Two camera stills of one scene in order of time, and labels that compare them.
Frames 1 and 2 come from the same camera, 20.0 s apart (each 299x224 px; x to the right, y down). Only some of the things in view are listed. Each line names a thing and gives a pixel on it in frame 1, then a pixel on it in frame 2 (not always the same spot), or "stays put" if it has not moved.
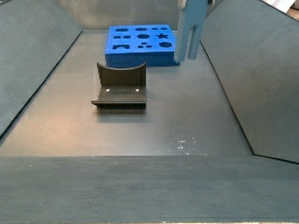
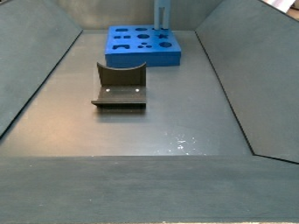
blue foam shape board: x=141 y=44 stays put
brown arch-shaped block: x=123 y=87 stays put
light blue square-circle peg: x=192 y=17 → x=165 y=4
